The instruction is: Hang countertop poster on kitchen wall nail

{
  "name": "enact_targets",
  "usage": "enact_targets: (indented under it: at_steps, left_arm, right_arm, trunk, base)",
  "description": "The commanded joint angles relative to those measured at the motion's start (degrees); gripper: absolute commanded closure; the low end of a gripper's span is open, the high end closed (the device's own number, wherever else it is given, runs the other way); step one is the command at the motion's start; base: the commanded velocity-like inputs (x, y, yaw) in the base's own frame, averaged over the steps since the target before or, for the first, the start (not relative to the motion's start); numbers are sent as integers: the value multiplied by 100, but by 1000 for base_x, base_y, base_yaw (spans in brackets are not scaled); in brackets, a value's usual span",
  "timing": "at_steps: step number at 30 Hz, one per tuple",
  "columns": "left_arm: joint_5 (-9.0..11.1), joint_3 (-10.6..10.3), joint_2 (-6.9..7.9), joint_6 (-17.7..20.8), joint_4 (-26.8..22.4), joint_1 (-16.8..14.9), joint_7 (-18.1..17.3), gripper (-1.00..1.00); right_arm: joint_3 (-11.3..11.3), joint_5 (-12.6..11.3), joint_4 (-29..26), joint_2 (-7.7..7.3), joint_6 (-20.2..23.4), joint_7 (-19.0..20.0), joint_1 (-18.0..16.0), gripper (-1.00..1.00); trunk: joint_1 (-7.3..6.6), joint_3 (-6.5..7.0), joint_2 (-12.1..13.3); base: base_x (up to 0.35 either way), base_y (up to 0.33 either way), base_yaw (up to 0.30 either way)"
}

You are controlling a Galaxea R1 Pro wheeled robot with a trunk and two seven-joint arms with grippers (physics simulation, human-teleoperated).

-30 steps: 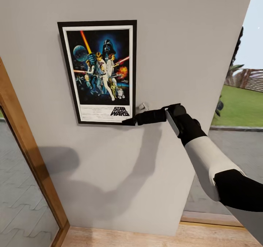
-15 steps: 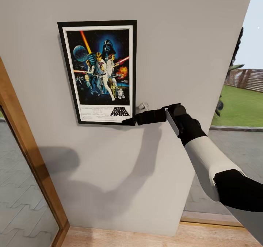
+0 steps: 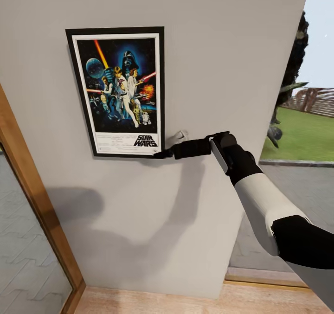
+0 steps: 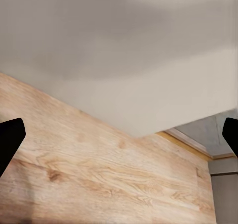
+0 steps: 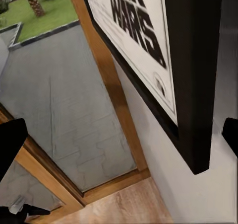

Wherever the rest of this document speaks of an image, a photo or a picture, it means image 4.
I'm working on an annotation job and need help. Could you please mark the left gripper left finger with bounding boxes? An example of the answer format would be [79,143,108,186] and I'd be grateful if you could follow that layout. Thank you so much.
[0,118,26,177]

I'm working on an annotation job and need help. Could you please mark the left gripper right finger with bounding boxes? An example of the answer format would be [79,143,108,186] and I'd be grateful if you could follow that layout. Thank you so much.
[222,118,238,157]

